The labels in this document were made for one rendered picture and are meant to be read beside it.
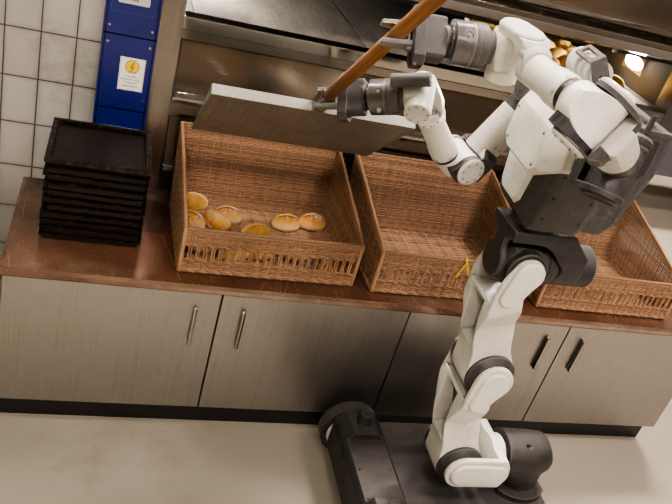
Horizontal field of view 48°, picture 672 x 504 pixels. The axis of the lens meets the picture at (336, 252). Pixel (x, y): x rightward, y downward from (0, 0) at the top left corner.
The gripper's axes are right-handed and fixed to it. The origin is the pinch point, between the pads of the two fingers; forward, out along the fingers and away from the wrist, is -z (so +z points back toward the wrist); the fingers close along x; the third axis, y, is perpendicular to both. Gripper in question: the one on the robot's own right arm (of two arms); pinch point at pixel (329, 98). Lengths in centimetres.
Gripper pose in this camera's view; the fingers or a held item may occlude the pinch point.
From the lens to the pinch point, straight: 193.4
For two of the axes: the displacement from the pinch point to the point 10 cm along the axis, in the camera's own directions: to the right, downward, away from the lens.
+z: 9.6, 0.4, -2.9
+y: -2.8, -1.3, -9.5
